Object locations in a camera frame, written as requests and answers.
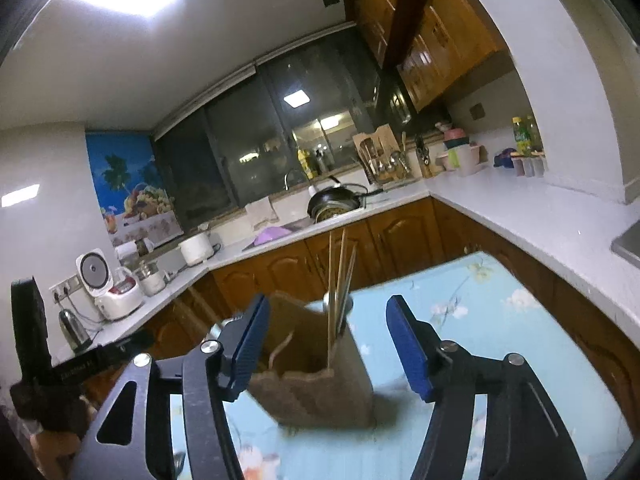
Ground green label drink bottle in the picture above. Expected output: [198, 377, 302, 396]
[511, 116, 532, 157]

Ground wooden wall cabinets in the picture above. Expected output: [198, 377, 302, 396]
[337, 0, 509, 114]

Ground steel sink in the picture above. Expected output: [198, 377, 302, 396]
[610, 224, 640, 264]

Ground white rice cooker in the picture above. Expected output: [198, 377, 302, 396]
[75, 248, 146, 322]

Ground tropical wall poster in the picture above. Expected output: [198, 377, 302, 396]
[85, 132, 181, 249]

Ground cutlery drying rack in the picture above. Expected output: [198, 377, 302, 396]
[362, 142, 414, 186]

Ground white electric pot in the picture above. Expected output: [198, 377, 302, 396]
[178, 232, 211, 266]

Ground brown paper bag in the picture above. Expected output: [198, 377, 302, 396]
[247, 290, 376, 431]

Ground knife block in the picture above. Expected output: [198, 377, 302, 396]
[414, 133, 435, 179]

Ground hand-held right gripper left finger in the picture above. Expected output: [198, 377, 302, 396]
[67, 293, 271, 480]

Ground dark window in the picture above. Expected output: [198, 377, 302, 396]
[152, 25, 426, 231]

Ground yellow bottle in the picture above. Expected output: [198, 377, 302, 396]
[296, 147, 319, 180]

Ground steel kettle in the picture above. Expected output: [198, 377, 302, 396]
[58, 308, 94, 354]

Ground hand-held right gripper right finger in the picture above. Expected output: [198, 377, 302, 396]
[385, 294, 589, 480]

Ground floral blue tablecloth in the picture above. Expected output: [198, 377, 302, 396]
[170, 251, 634, 480]

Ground metal spoon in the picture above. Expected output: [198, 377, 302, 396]
[322, 290, 355, 336]

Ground black wok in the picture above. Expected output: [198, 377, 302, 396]
[306, 183, 384, 224]

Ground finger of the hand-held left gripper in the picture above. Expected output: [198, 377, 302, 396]
[50, 329, 156, 382]

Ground wooden chopstick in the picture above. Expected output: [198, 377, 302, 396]
[340, 245, 357, 334]
[327, 232, 335, 364]
[334, 228, 348, 334]

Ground clear plastic bottle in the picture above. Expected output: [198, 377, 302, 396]
[528, 115, 544, 154]

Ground beige dish towel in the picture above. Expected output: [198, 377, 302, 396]
[244, 195, 280, 226]

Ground row of spice jars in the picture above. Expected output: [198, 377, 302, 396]
[510, 152, 549, 179]

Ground white wall outlets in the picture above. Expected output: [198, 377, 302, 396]
[48, 279, 84, 301]

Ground wooden cutting board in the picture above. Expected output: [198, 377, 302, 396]
[352, 123, 396, 159]

